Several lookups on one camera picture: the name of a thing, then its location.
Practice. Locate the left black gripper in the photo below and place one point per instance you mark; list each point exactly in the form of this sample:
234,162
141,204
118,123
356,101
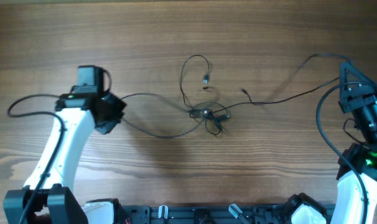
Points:
119,106

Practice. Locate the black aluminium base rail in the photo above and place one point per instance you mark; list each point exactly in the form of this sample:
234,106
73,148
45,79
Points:
257,214

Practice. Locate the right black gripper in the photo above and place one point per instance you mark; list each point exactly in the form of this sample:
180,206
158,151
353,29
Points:
349,102

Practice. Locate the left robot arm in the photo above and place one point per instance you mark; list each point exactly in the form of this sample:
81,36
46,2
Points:
47,195

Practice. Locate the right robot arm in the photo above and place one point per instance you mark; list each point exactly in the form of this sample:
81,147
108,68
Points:
357,174

